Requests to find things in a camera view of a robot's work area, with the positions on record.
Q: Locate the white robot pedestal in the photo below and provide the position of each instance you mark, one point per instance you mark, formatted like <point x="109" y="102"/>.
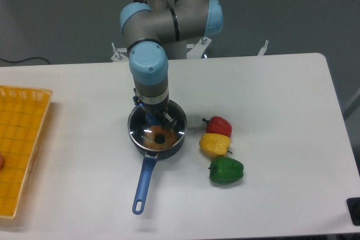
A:
<point x="176" y="50"/>

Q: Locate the yellow bell pepper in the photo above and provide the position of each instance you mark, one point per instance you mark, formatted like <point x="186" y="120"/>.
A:
<point x="215" y="145"/>

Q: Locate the black device at table edge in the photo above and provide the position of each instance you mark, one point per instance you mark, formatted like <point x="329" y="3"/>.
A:
<point x="354" y="208"/>

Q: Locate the glass lid blue knob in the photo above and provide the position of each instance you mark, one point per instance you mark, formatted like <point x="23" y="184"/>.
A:
<point x="139" y="120"/>

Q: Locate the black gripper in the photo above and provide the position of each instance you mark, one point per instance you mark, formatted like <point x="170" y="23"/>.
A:
<point x="166" y="121"/>

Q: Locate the green bell pepper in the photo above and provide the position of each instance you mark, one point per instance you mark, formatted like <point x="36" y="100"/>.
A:
<point x="225" y="170"/>

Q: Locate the dark pot blue handle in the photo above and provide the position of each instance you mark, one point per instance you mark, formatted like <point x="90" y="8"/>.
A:
<point x="150" y="159"/>

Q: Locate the white metal base frame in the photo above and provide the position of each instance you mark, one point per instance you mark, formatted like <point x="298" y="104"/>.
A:
<point x="194" y="51"/>

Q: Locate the yellow plastic basket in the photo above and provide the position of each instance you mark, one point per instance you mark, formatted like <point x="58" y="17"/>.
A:
<point x="23" y="112"/>

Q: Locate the glazed donut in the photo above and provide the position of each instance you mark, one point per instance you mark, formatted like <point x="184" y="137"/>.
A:
<point x="157" y="138"/>

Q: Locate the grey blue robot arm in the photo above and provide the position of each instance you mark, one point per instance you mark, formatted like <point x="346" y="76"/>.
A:
<point x="146" y="30"/>

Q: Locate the red bell pepper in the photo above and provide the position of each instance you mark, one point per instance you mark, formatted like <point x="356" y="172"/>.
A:
<point x="218" y="125"/>

